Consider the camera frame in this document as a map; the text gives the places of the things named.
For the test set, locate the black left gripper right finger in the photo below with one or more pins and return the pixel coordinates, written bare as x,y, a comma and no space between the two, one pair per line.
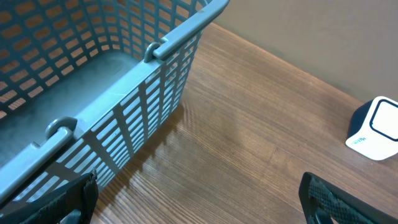
323,202

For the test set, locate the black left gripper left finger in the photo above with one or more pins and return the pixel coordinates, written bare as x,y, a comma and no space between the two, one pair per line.
73,202

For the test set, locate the white barcode scanner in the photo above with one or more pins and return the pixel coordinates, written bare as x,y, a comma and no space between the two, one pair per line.
373,129

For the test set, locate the grey plastic mesh basket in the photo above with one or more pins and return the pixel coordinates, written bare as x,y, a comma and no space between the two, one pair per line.
85,84

